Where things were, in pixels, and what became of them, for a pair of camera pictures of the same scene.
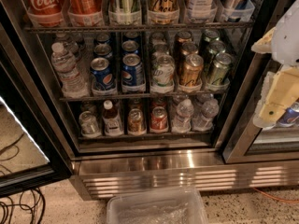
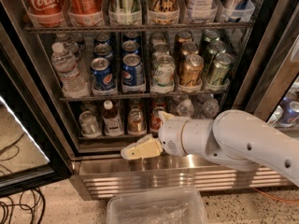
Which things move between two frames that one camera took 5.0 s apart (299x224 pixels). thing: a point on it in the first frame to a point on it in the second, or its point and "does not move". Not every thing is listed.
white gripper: (287, 41) to (170, 135)
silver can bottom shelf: (89, 123) does not move
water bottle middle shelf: (64, 63) does not move
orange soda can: (135, 122) does not move
